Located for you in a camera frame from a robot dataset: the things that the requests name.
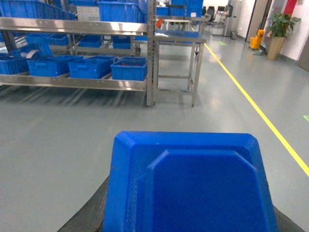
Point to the blue block part with knob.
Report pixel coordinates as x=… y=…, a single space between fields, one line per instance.
x=187 y=182

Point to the blue bin with red parts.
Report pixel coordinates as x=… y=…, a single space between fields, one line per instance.
x=130 y=69

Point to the stainless steel shelf rack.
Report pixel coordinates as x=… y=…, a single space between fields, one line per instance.
x=83 y=38

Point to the stainless steel table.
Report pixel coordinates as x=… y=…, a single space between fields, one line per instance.
x=177 y=63

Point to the large blue upper bin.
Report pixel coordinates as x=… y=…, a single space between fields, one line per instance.
x=119 y=11

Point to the yellow mop bucket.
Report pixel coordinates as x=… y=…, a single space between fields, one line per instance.
x=255 y=42

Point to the potted green plant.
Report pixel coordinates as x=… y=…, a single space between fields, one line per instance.
x=279 y=27

